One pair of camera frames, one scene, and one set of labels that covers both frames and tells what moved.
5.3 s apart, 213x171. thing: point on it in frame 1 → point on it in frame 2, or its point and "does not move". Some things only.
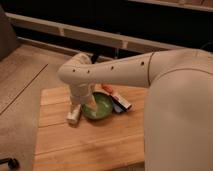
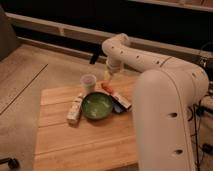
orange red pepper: x=108 y=88 does not move
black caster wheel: x=12 y=163 does not move
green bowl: x=103 y=107 does not move
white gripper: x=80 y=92 → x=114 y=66
